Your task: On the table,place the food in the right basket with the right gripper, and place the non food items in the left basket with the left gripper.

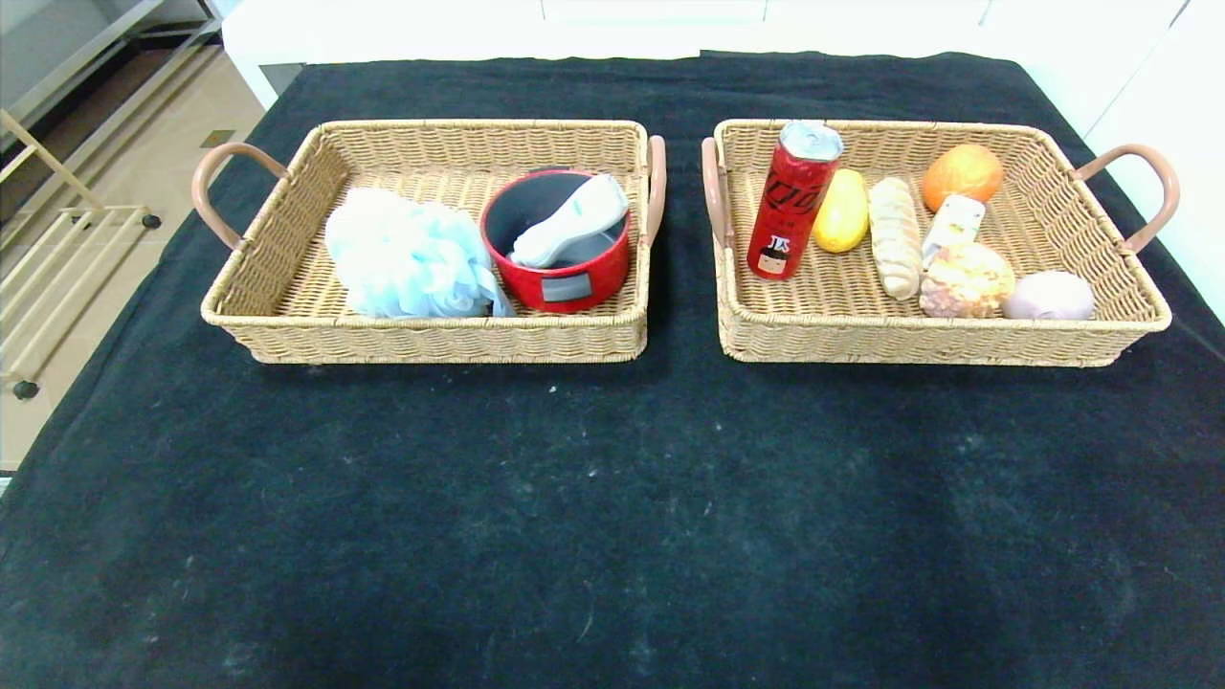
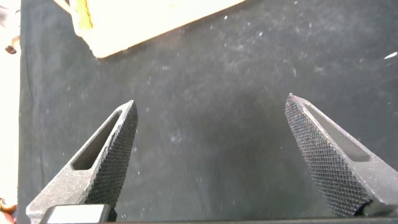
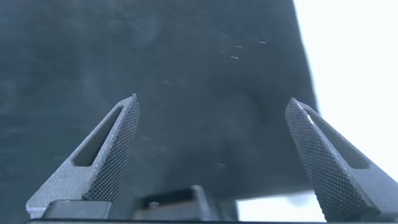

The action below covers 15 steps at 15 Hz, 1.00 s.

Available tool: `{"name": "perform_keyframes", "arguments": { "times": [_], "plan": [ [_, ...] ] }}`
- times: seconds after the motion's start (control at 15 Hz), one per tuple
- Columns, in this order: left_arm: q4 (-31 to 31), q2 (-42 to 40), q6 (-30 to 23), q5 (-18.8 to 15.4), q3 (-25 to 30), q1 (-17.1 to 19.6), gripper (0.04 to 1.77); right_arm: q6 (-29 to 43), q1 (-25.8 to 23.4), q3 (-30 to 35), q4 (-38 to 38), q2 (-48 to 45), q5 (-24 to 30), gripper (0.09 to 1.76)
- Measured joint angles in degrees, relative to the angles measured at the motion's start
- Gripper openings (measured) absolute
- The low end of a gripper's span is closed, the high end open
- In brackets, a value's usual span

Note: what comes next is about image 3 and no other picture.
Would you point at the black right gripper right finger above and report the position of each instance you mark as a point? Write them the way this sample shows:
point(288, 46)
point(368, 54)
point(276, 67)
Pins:
point(335, 174)

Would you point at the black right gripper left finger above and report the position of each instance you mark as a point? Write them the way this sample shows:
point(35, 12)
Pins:
point(102, 174)

